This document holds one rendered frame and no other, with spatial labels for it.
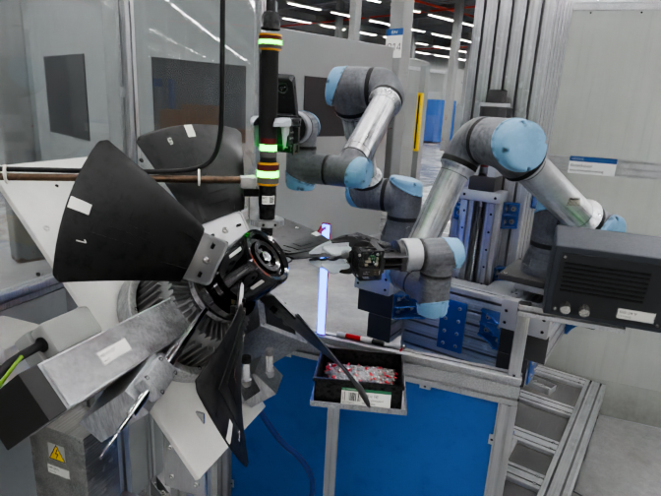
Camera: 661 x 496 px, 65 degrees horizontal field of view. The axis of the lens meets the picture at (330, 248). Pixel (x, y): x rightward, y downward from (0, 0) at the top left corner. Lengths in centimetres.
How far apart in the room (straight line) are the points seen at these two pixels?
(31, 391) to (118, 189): 31
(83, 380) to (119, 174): 31
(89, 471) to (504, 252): 138
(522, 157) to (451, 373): 58
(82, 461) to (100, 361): 40
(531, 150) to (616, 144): 150
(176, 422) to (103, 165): 49
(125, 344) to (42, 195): 39
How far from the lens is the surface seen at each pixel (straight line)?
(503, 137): 124
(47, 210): 114
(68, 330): 91
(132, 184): 88
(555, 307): 134
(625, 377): 306
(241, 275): 96
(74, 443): 123
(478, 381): 145
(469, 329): 177
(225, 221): 106
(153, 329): 96
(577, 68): 274
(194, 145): 114
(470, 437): 155
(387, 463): 166
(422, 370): 146
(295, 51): 499
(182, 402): 109
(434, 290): 124
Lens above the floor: 151
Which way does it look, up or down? 16 degrees down
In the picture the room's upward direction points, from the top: 3 degrees clockwise
